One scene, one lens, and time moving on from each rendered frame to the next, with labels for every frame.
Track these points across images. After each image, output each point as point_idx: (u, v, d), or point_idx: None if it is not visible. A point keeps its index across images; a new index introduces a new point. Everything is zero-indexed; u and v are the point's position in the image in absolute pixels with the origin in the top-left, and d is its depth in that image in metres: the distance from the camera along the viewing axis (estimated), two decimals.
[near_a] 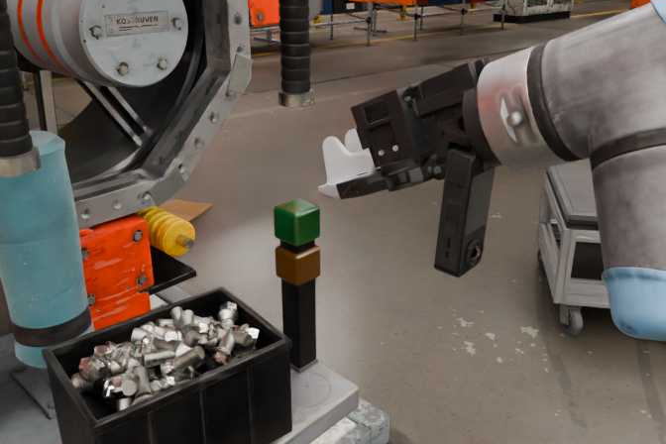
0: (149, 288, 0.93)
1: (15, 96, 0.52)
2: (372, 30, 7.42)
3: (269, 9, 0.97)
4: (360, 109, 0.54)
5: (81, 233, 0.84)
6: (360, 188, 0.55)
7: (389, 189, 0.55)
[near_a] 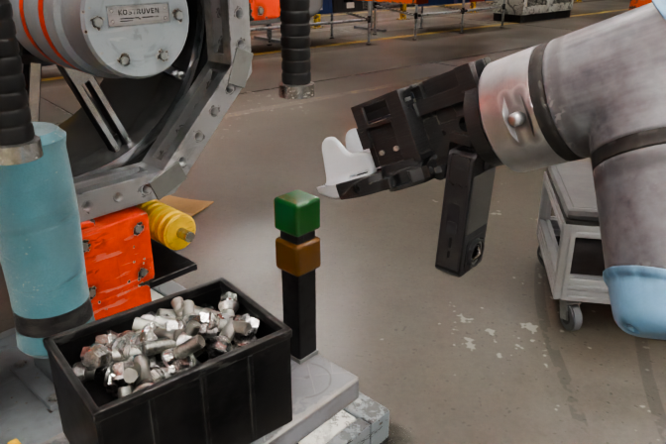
0: (150, 281, 0.94)
1: (17, 85, 0.52)
2: (372, 29, 7.43)
3: (269, 3, 0.98)
4: (360, 109, 0.54)
5: (82, 225, 0.84)
6: (361, 188, 0.55)
7: (390, 189, 0.55)
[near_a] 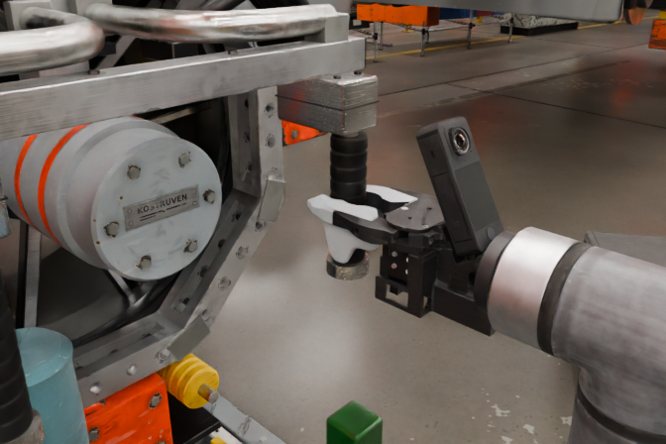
0: None
1: (10, 372, 0.39)
2: (378, 44, 7.30)
3: None
4: None
5: (90, 409, 0.71)
6: None
7: (431, 201, 0.60)
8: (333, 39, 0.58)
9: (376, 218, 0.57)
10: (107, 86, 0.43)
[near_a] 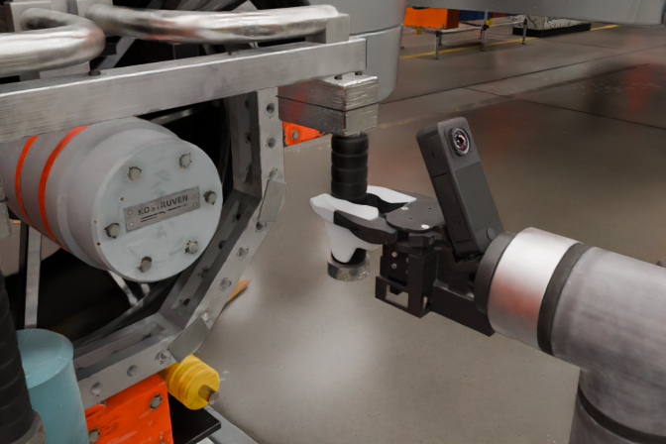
0: None
1: (11, 374, 0.39)
2: None
3: None
4: None
5: (91, 411, 0.71)
6: None
7: (431, 201, 0.60)
8: (334, 40, 0.58)
9: (376, 218, 0.57)
10: (108, 87, 0.43)
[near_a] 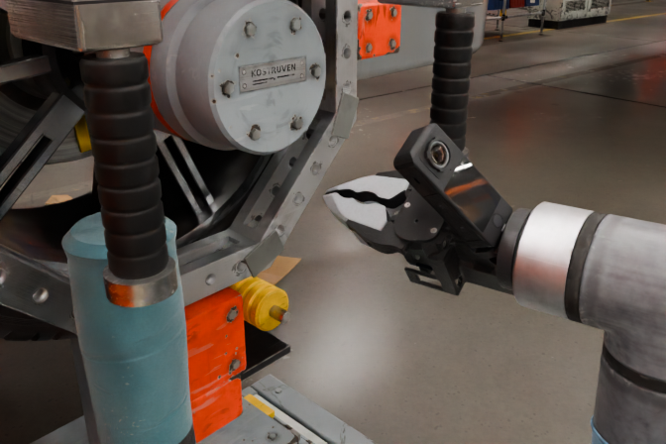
0: (240, 373, 0.78)
1: (155, 197, 0.37)
2: None
3: (378, 39, 0.82)
4: None
5: None
6: None
7: None
8: None
9: (386, 225, 0.58)
10: None
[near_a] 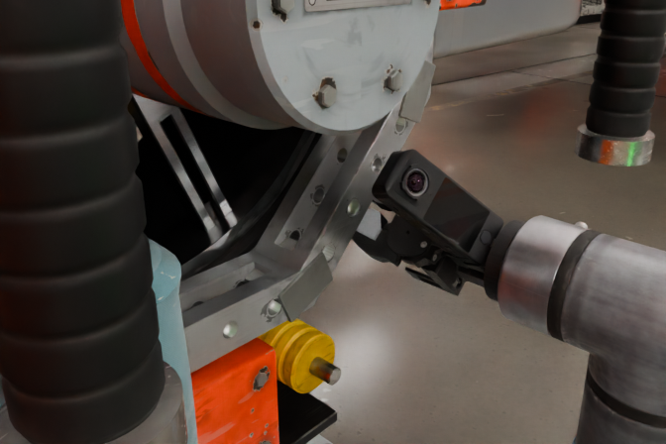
0: None
1: (126, 232, 0.13)
2: None
3: None
4: None
5: None
6: None
7: None
8: None
9: (380, 234, 0.58)
10: None
